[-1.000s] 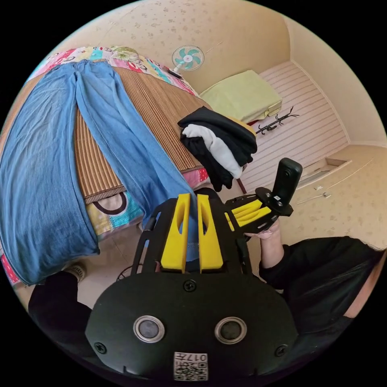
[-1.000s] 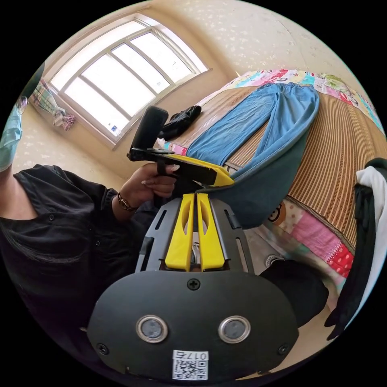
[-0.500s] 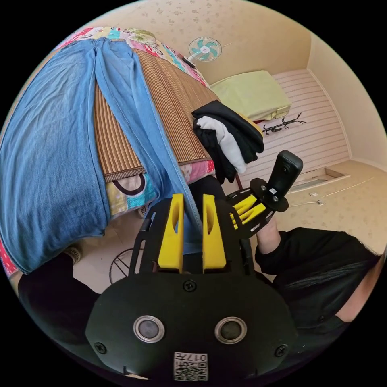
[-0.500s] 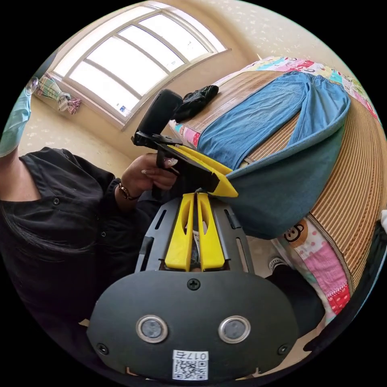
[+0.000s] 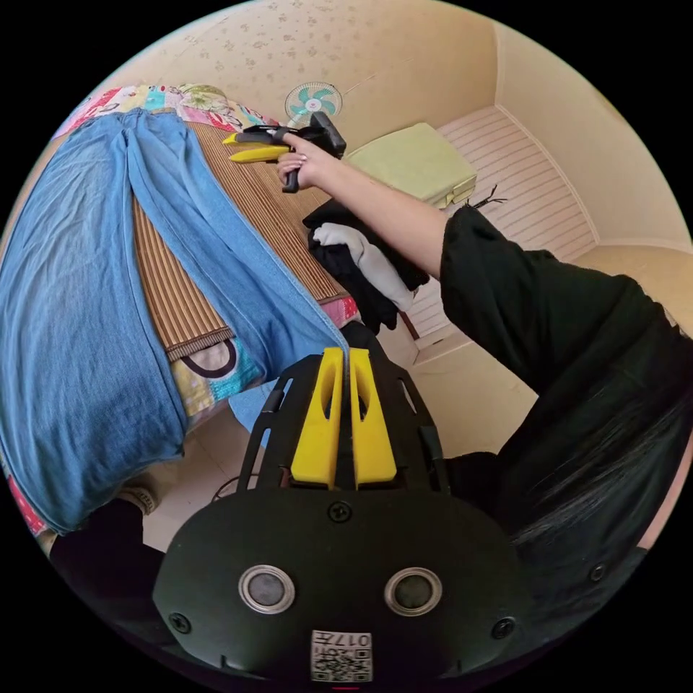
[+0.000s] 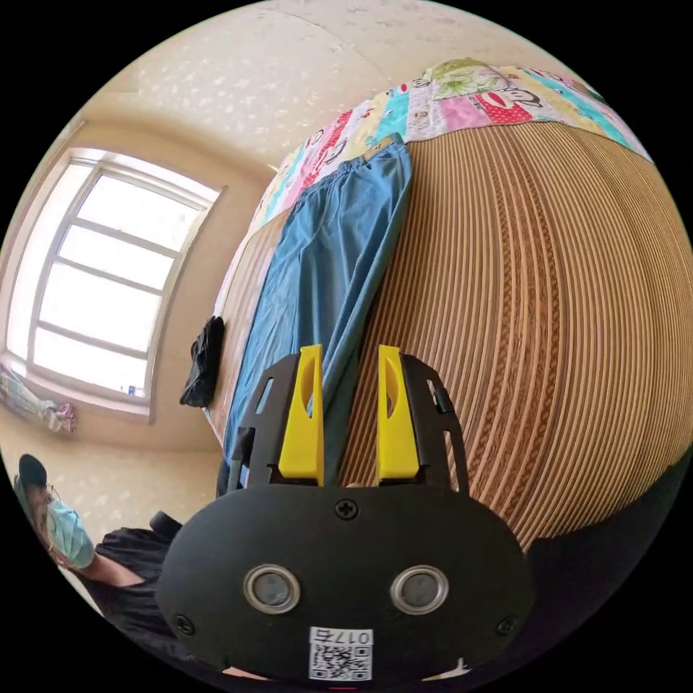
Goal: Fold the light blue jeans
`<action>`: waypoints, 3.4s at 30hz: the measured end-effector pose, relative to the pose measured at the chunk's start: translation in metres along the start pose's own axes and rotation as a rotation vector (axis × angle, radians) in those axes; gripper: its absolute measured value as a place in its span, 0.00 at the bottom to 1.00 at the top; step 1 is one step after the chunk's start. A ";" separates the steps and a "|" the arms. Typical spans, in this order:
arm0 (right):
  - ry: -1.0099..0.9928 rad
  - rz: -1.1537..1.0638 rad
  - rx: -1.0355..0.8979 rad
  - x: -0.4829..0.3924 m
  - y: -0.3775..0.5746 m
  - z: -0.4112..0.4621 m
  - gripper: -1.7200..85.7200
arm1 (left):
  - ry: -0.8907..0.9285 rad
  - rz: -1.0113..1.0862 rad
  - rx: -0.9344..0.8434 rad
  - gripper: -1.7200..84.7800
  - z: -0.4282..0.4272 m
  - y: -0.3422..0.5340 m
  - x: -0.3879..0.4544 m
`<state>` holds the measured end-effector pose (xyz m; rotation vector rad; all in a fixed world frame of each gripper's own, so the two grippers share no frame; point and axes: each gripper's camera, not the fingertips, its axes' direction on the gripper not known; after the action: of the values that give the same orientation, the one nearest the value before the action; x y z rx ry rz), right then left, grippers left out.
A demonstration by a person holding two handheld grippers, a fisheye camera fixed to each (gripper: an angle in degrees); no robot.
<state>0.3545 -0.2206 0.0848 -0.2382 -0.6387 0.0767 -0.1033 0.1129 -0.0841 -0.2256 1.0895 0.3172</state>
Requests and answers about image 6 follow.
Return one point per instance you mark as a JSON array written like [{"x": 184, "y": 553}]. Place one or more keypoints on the bed with woven mat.
[{"x": 514, "y": 325}]

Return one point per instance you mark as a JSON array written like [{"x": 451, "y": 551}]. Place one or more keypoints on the light blue jeans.
[{"x": 319, "y": 270}]

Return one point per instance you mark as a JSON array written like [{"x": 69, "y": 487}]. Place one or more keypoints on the window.
[{"x": 103, "y": 276}]

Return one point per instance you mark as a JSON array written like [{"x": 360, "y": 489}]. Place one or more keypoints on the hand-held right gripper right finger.
[{"x": 396, "y": 438}]

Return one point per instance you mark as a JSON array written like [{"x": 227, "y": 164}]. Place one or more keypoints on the black garment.
[{"x": 204, "y": 363}]

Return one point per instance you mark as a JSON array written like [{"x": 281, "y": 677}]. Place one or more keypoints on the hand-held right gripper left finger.
[{"x": 303, "y": 433}]

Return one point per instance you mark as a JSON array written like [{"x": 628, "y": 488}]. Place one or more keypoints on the person's body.
[{"x": 108, "y": 574}]

